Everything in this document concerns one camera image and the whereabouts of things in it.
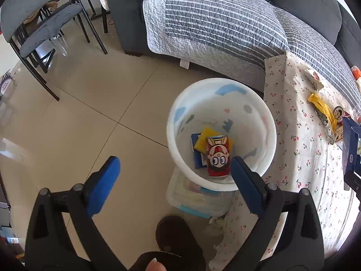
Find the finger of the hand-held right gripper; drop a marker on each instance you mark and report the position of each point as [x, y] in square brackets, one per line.
[354, 180]

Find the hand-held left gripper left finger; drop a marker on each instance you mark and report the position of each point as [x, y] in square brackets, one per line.
[103, 186]

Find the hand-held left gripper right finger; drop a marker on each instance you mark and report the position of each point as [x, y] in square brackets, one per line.
[246, 186]

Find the white patterned plastic bin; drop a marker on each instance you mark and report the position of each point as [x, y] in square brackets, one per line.
[197, 90]

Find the red cartoon snack packet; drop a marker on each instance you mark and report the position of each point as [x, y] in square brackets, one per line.
[217, 158]

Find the blue snack packet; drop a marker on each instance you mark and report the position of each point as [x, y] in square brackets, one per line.
[197, 159]

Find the clear plastic storage box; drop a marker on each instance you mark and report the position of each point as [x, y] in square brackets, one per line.
[191, 200]

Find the cherry print tablecloth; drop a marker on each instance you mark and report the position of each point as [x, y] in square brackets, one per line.
[304, 152]

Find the silver foil packet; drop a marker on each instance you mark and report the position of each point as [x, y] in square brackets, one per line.
[327, 129]

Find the yellow snack packet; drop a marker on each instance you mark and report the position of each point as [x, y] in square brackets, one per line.
[202, 139]

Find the silver top drink can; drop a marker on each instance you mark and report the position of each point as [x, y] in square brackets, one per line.
[338, 114]

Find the dark brown slipper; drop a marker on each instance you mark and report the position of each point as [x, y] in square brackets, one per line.
[177, 237]

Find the yellow crumpled wrapper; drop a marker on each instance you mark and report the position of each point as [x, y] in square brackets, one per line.
[320, 101]

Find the orange packet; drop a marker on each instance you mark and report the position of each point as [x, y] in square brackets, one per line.
[356, 72]

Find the beige snack wrapper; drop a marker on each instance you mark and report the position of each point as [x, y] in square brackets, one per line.
[313, 79]

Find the purple and white bag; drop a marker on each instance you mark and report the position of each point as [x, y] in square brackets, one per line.
[6, 84]

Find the grey striped quilted sofa cover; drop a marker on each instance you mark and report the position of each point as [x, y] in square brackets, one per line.
[214, 25]

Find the dark grey sofa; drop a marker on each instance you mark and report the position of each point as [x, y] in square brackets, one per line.
[127, 19]

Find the black metal table frame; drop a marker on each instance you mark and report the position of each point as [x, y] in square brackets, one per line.
[94, 19]

